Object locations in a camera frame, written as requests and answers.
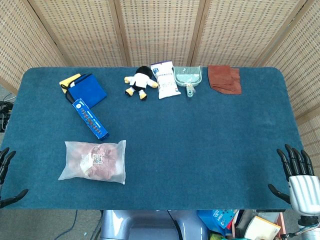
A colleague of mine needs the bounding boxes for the blue carpet table cover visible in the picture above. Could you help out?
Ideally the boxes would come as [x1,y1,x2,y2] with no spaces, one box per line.
[0,66,317,211]

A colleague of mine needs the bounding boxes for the silver robot torso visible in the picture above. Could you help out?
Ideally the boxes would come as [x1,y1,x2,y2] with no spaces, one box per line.
[99,209,210,240]

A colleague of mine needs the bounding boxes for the rust brown cloth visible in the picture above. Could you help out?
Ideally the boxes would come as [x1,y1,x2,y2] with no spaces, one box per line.
[207,64,243,95]

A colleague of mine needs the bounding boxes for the black floor cables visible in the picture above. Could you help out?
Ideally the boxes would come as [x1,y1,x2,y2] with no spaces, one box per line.
[0,92,16,133]

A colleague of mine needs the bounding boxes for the white yellow book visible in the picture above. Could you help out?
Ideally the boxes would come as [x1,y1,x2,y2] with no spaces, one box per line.
[243,215,282,240]

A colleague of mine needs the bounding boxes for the dark floor cable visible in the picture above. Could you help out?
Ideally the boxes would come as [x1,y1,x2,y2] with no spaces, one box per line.
[53,209,79,240]

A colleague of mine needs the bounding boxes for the woven bamboo folding screen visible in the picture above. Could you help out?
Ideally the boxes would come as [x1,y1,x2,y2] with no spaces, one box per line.
[0,0,320,163]

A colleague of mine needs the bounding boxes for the pink garment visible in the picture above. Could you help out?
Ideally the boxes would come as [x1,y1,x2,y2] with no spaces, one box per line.
[67,142,121,181]

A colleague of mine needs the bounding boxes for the white snack packet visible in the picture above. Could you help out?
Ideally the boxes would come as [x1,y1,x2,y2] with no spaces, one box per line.
[150,61,182,100]

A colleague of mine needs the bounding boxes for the black white plush toy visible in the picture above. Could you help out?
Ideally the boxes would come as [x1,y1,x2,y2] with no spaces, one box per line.
[124,65,159,101]

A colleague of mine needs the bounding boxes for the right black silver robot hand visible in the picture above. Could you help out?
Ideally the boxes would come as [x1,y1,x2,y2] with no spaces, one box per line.
[267,144,320,217]

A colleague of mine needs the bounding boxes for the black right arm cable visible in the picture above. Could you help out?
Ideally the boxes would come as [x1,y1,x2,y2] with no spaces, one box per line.
[279,223,310,240]

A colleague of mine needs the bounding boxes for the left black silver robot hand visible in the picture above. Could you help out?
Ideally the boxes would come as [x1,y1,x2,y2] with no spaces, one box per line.
[0,147,29,209]

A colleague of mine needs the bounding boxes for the long blue printed box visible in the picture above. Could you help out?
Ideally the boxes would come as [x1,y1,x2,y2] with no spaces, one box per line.
[72,98,110,141]

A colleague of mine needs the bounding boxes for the white translucent zip bag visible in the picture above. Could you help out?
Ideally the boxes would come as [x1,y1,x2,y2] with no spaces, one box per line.
[58,139,127,185]

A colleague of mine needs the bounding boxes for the folded blue cloth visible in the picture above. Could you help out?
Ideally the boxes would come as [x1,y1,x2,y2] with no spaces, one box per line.
[65,73,108,110]

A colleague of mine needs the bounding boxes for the yellow object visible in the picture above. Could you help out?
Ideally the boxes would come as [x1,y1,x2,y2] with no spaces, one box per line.
[59,73,82,88]

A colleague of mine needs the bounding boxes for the mint green dustpan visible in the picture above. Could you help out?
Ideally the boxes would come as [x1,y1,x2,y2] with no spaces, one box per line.
[173,65,203,99]

